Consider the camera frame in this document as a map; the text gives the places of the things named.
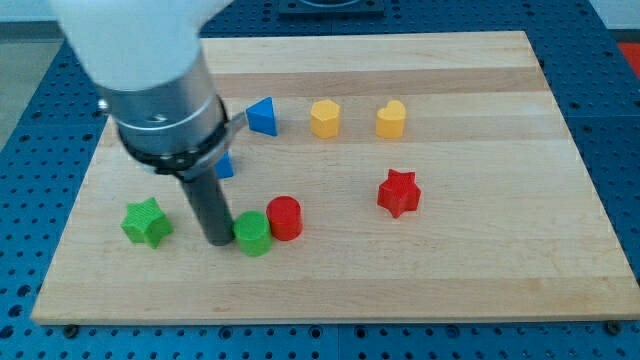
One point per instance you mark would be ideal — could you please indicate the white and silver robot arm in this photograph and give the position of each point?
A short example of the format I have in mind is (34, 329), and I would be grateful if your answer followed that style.
(146, 61)

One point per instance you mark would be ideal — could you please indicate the red cylinder block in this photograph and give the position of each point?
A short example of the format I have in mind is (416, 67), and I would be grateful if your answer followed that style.
(285, 218)

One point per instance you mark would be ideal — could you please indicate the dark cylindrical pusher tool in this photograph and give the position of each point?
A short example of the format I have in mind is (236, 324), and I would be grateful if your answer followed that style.
(210, 207)

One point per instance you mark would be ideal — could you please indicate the yellow hexagon block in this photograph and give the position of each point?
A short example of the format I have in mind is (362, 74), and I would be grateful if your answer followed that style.
(325, 119)

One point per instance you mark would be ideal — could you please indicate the wooden board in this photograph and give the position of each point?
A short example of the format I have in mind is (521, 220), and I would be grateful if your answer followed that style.
(509, 225)

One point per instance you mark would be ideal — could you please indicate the green cylinder block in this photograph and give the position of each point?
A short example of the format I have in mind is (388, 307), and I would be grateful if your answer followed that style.
(253, 234)

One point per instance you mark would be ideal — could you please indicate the green star block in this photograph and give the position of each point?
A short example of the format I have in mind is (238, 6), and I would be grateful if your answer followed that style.
(146, 223)

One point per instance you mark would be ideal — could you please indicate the blue cube block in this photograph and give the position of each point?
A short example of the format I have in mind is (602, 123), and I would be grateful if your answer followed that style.
(224, 167)

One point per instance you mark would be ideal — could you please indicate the blue triangle block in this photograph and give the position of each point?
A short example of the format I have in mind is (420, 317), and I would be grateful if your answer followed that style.
(261, 117)

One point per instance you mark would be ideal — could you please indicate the yellow heart block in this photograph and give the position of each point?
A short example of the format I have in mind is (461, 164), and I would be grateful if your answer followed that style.
(390, 120)

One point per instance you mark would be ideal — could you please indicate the red star block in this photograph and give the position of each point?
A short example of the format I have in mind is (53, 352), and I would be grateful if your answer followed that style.
(399, 193)

